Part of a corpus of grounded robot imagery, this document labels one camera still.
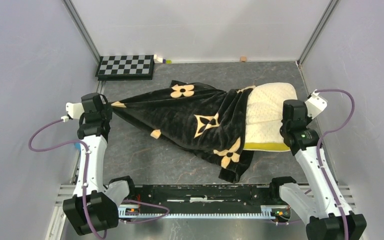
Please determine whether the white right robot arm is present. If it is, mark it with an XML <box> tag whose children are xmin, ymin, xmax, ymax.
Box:
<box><xmin>268</xmin><ymin>99</ymin><xmax>367</xmax><ymax>240</ymax></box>

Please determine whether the small white block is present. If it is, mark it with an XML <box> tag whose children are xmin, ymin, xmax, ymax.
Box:
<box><xmin>153</xmin><ymin>54</ymin><xmax>166</xmax><ymax>64</ymax></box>

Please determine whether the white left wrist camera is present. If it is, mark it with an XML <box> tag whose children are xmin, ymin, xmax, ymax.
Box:
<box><xmin>60</xmin><ymin>102</ymin><xmax>85</xmax><ymax>123</ymax></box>

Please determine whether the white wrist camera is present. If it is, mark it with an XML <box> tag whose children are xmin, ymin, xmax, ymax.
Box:
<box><xmin>304</xmin><ymin>90</ymin><xmax>328</xmax><ymax>119</ymax></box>
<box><xmin>60</xmin><ymin>102</ymin><xmax>85</xmax><ymax>123</ymax></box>

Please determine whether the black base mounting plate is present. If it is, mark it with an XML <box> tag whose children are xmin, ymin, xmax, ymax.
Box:
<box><xmin>130</xmin><ymin>184</ymin><xmax>287</xmax><ymax>215</ymax></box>

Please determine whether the white yellow pillow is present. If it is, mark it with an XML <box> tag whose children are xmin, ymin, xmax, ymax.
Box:
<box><xmin>243</xmin><ymin>82</ymin><xmax>297</xmax><ymax>152</ymax></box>

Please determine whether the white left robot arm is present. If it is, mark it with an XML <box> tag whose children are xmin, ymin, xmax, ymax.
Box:
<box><xmin>62</xmin><ymin>92</ymin><xmax>137</xmax><ymax>240</ymax></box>

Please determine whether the blue small object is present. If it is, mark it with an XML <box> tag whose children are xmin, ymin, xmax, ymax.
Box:
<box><xmin>74</xmin><ymin>142</ymin><xmax>81</xmax><ymax>151</ymax></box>

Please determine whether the black grey checkerboard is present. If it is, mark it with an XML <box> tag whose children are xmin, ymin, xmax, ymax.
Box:
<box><xmin>95</xmin><ymin>54</ymin><xmax>155</xmax><ymax>81</ymax></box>

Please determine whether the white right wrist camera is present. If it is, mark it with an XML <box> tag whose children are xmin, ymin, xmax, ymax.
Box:
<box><xmin>304</xmin><ymin>90</ymin><xmax>328</xmax><ymax>119</ymax></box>

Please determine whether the black floral pillowcase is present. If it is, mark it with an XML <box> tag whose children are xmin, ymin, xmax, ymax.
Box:
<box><xmin>111</xmin><ymin>80</ymin><xmax>254</xmax><ymax>184</ymax></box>

